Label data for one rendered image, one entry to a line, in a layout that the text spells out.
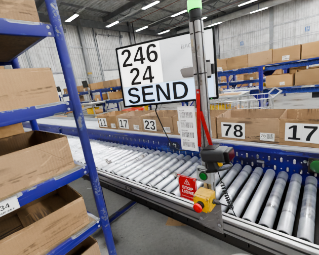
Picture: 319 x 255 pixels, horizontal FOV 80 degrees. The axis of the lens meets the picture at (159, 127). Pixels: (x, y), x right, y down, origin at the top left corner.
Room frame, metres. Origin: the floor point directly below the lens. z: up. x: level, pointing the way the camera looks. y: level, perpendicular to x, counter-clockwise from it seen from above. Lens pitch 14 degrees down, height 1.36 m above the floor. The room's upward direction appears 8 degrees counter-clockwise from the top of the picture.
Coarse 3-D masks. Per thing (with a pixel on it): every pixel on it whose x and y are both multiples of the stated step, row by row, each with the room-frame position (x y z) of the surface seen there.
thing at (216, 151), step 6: (204, 150) 0.68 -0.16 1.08; (210, 150) 0.66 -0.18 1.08; (216, 150) 0.65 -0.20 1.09; (222, 150) 0.63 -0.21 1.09; (228, 150) 0.63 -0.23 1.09; (204, 156) 0.67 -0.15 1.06; (210, 156) 0.66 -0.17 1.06; (216, 156) 0.64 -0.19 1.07; (222, 156) 0.63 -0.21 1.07; (228, 156) 0.62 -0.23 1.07; (234, 156) 0.65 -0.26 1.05; (210, 162) 0.67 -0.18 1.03; (216, 162) 0.66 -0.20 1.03; (222, 162) 0.63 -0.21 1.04; (228, 162) 0.61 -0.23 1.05; (210, 168) 0.67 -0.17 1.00; (216, 168) 0.66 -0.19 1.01
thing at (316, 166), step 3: (312, 162) 0.90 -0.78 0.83; (315, 162) 0.89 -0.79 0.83; (318, 162) 0.88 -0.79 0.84; (312, 165) 0.90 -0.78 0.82; (315, 165) 0.89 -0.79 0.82; (318, 165) 0.88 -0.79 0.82; (312, 168) 0.90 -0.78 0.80; (315, 168) 0.89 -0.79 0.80; (318, 168) 0.88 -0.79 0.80; (315, 171) 0.89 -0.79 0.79; (318, 171) 0.88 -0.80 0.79
